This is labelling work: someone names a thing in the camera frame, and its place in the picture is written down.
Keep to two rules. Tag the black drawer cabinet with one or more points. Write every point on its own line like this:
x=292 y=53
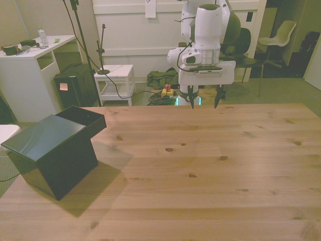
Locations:
x=57 y=160

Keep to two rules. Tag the white shell chair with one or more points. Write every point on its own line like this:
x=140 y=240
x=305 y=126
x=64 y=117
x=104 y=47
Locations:
x=283 y=32

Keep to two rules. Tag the black drawer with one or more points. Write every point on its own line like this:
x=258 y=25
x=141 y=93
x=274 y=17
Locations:
x=96 y=126

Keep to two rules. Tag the yellow emergency stop button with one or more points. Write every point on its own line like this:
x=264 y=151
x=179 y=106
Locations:
x=167 y=92

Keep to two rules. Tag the white side table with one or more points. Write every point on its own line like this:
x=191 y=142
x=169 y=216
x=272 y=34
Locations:
x=116 y=70

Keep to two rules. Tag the black wall switch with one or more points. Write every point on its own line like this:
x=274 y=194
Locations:
x=249 y=16

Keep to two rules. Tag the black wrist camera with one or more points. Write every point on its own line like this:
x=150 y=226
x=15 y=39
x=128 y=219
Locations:
x=205 y=68

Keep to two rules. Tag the green cloth bag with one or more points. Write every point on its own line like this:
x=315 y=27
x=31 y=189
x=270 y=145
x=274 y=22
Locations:
x=160 y=77

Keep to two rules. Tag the green sticky note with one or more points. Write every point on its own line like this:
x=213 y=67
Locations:
x=57 y=40

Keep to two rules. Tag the small black microphone stand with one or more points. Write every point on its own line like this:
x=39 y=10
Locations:
x=103 y=72

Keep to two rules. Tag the clear plastic bottle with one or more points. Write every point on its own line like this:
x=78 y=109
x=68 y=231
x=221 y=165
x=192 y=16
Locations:
x=43 y=37

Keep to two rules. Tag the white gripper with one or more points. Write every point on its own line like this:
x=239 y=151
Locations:
x=208 y=79

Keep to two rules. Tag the black tripod stand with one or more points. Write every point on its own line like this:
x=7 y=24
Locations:
x=80 y=32

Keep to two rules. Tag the dark pouch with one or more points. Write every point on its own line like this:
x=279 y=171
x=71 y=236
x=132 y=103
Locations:
x=28 y=42

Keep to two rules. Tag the black box with sticky note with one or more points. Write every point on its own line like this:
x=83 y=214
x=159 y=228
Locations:
x=75 y=96

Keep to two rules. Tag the black shell chair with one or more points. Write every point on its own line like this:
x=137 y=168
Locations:
x=248 y=61

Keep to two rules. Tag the white paper sheet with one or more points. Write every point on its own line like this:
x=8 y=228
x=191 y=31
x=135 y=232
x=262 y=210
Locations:
x=150 y=8

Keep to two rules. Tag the dark tape roll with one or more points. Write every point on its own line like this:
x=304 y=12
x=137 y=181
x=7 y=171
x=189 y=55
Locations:
x=9 y=50

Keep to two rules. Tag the white desk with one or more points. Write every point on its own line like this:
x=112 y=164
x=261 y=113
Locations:
x=25 y=75

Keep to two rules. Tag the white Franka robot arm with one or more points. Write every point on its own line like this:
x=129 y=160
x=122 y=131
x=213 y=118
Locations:
x=208 y=30

